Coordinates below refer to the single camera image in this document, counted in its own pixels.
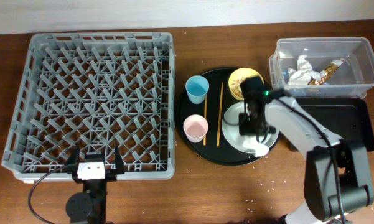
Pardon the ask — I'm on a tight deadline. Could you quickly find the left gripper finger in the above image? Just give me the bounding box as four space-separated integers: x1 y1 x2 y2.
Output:
65 144 80 166
114 143 125 174

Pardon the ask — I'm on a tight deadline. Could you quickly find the grey plate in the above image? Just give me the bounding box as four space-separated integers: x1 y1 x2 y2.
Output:
222 102 279 157

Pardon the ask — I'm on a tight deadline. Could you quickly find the yellow bowl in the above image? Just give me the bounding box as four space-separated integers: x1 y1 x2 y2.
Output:
228 68 264 101

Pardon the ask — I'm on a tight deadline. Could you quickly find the pink plastic cup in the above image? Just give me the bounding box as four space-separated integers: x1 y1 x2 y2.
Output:
183 114 205 143

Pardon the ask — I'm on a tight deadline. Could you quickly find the blue plastic cup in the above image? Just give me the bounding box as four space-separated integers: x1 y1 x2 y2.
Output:
185 75 209 104

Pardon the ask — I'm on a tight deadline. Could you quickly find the white tissue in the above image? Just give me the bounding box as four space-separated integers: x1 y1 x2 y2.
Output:
288 55 322 85

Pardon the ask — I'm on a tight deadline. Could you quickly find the gold snack wrapper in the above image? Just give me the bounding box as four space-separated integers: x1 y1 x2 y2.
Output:
308 60 343 85

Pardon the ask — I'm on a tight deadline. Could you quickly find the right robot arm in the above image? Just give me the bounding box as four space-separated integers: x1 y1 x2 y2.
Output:
243 90 374 223

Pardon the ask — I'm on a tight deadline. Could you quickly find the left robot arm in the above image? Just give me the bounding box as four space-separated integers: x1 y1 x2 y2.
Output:
65 146 125 223

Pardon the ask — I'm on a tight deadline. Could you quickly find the grey dishwasher rack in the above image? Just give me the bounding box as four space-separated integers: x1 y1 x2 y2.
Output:
1 32 175 183

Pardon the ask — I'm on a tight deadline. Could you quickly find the right wooden chopstick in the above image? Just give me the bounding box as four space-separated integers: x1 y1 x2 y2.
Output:
216 82 224 147

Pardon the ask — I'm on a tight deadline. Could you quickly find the wooden chopstick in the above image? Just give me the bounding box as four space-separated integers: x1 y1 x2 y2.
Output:
203 95 208 146
216 82 224 147

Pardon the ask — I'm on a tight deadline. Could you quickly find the left wooden chopstick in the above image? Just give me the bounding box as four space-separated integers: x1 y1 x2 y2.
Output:
203 95 208 146

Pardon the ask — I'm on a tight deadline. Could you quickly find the round black tray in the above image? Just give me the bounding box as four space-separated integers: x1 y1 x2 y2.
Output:
175 67 283 166

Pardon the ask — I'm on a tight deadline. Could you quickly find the clear plastic bin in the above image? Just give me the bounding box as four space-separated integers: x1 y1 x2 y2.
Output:
269 37 374 98

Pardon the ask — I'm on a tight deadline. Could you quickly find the black rectangular tray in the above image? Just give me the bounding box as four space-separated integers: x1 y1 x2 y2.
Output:
297 97 374 152

